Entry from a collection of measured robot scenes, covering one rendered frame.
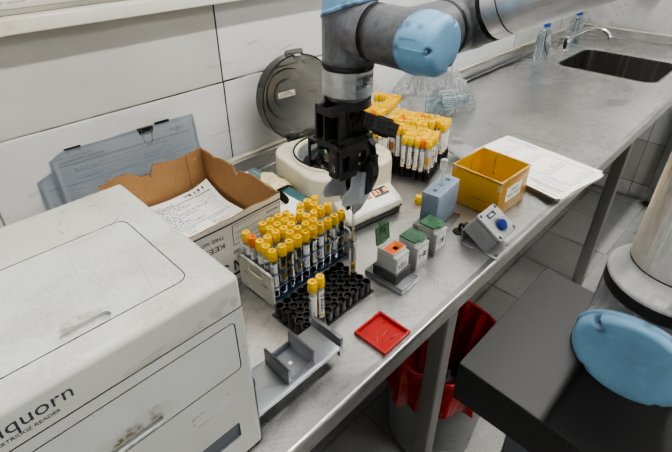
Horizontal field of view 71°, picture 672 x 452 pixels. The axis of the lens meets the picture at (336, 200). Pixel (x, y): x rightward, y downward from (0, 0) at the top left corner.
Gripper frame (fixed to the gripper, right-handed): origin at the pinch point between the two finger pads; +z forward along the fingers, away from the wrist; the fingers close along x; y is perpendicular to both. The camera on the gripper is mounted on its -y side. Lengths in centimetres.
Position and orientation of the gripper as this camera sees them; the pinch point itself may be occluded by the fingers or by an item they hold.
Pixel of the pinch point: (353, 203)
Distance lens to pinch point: 82.4
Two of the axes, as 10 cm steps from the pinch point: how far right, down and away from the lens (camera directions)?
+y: -6.9, 3.8, -6.1
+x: 7.2, 3.7, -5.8
